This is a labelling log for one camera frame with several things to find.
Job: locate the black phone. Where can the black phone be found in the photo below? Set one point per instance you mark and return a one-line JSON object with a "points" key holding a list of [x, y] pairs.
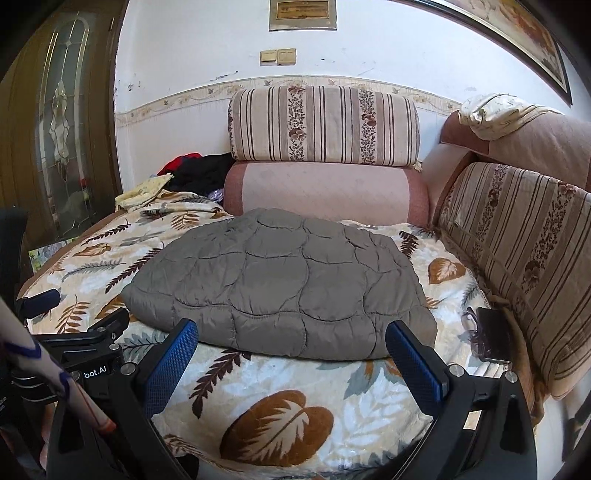
{"points": [[494, 334]]}

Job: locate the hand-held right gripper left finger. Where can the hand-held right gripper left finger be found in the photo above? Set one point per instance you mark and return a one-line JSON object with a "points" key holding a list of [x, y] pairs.
{"points": [[173, 355]]}

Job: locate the beige wall switch plate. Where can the beige wall switch plate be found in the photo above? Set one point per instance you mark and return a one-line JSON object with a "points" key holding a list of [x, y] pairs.
{"points": [[279, 55]]}

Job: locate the colourful magazine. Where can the colourful magazine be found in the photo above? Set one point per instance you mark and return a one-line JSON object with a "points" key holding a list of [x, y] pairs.
{"points": [[44, 256]]}

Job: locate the pink bolster cushion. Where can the pink bolster cushion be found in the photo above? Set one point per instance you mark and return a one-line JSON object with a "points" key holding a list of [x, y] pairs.
{"points": [[323, 189]]}

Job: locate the short striped floral cushion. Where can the short striped floral cushion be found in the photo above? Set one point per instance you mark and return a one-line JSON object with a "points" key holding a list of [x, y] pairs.
{"points": [[323, 124]]}

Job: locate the pink sofa cushion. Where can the pink sofa cushion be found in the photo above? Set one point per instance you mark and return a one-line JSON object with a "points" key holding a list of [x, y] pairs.
{"points": [[545, 138]]}

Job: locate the black clothes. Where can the black clothes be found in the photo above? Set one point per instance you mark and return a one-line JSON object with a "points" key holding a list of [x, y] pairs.
{"points": [[203, 173]]}

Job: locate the red cloth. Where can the red cloth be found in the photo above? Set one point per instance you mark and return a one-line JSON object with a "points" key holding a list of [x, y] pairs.
{"points": [[178, 162]]}

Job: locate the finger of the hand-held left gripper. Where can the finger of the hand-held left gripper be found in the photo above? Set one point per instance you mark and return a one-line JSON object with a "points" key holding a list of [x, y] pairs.
{"points": [[41, 300], [108, 323]]}

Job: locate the leaf print blanket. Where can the leaf print blanket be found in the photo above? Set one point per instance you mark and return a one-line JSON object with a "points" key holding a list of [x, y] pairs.
{"points": [[277, 392]]}

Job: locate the wooden door with glass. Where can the wooden door with glass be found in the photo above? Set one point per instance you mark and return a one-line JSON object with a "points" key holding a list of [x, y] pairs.
{"points": [[64, 115]]}

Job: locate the long striped floral cushion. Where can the long striped floral cushion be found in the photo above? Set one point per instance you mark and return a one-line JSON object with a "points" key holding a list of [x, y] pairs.
{"points": [[521, 240]]}

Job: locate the framed wall plaque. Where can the framed wall plaque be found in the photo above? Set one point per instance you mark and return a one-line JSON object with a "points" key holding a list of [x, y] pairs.
{"points": [[302, 16]]}

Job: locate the black object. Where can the black object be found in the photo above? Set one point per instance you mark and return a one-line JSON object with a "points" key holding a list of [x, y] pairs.
{"points": [[11, 249]]}

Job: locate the grey quilted hooded jacket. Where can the grey quilted hooded jacket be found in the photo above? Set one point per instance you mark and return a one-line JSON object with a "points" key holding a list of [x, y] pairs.
{"points": [[277, 277]]}

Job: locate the purple patterned cloth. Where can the purple patterned cloth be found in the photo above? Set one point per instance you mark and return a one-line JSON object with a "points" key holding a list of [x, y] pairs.
{"points": [[215, 194]]}

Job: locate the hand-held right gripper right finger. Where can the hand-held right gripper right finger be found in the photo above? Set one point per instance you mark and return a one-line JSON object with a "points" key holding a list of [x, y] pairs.
{"points": [[415, 364]]}

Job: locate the cream cloth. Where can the cream cloth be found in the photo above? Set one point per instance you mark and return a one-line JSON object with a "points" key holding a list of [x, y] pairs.
{"points": [[498, 115]]}

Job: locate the dark framed wall picture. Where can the dark framed wall picture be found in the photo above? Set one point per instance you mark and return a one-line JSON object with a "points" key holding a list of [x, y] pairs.
{"points": [[531, 37]]}

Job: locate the pale yellow cloth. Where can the pale yellow cloth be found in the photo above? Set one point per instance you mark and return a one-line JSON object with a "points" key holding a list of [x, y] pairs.
{"points": [[138, 194]]}

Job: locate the eyeglasses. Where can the eyeglasses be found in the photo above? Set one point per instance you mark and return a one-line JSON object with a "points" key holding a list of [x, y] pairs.
{"points": [[471, 318]]}

